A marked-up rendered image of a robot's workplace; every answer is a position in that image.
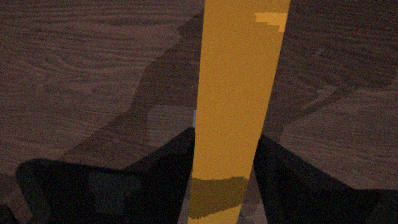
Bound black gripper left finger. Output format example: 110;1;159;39
15;127;195;224

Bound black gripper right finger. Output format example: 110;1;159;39
253;134;398;224

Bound yellow bar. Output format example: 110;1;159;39
188;0;290;224

